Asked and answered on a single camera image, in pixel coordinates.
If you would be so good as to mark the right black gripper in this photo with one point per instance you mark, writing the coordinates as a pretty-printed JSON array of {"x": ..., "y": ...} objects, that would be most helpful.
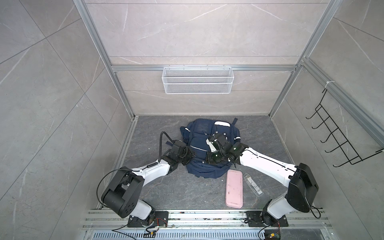
[{"x": 209, "y": 157}]

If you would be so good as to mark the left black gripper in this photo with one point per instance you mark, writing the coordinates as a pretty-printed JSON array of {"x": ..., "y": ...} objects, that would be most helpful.
[{"x": 191, "y": 153}]

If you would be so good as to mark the navy blue student backpack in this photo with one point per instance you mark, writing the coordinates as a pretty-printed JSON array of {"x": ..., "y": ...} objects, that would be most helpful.
[{"x": 196, "y": 134}]

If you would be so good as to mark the pink pencil case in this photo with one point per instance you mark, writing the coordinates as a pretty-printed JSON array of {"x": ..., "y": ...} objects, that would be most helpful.
[{"x": 234, "y": 189}]

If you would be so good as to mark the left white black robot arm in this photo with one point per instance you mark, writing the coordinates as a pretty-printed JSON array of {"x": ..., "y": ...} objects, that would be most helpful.
[{"x": 122, "y": 195}]

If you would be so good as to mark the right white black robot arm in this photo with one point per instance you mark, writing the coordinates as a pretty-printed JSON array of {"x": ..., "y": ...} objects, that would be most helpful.
[{"x": 300, "y": 181}]

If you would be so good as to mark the clear plastic ruler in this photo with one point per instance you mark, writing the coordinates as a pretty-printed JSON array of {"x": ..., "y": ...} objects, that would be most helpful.
[{"x": 253, "y": 186}]

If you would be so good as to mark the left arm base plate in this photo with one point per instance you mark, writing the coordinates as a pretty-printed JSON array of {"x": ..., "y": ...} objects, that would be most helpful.
[{"x": 155, "y": 219}]

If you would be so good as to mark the white wire mesh basket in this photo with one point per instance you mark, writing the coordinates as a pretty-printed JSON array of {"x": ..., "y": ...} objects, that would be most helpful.
[{"x": 197, "y": 80}]

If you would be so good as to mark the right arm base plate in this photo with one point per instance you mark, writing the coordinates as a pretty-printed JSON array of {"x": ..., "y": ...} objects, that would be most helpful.
[{"x": 258, "y": 219}]

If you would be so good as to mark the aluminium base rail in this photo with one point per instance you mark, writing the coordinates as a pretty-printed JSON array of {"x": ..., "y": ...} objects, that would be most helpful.
[{"x": 217, "y": 224}]

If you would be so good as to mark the black wire hook rack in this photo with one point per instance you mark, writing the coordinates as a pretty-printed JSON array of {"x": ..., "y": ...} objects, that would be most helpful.
[{"x": 342, "y": 142}]

